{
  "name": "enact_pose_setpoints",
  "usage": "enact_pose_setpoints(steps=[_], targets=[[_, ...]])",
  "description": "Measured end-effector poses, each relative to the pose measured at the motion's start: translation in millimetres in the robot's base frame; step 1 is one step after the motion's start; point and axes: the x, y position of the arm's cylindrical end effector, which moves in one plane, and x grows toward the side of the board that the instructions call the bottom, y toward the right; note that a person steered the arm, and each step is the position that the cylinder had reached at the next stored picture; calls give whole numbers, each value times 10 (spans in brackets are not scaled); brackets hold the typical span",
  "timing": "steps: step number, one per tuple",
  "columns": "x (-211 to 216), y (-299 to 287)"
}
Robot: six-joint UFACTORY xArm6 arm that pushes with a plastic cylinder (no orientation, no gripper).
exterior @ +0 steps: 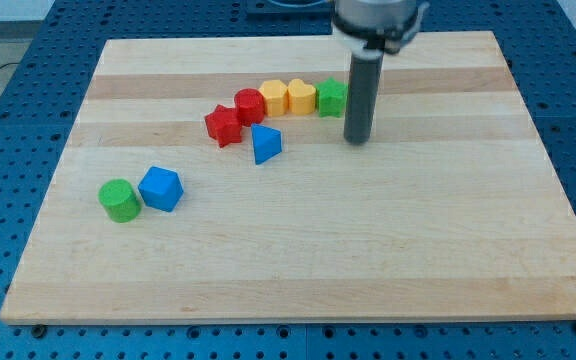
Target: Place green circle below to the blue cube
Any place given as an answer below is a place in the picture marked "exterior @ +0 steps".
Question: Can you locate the yellow hexagon block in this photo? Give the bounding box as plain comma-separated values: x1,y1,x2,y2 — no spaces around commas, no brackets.
259,80,289,117

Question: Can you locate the red cylinder block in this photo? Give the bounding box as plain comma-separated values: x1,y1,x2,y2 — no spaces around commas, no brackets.
234,88,265,127

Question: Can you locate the red star block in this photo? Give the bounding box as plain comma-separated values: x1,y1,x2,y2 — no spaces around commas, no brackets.
204,104,242,148

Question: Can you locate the blue triangle block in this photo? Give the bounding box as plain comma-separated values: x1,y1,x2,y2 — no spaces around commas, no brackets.
251,124,282,165

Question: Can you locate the blue cube block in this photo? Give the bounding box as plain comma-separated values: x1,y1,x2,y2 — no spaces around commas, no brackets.
138,166,184,212

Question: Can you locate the green cylinder block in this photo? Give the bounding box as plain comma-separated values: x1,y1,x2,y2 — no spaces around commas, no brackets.
98,179,141,223

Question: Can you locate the wooden board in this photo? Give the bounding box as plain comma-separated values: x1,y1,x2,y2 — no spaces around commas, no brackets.
0,31,576,325

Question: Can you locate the yellow heart block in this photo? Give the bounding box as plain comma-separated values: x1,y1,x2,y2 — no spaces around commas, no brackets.
288,79,317,115

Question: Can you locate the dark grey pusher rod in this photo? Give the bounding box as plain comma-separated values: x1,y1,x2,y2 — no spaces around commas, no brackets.
344,52,383,145

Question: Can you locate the green star block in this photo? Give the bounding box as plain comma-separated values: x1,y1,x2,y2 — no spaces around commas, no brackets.
315,78,347,117

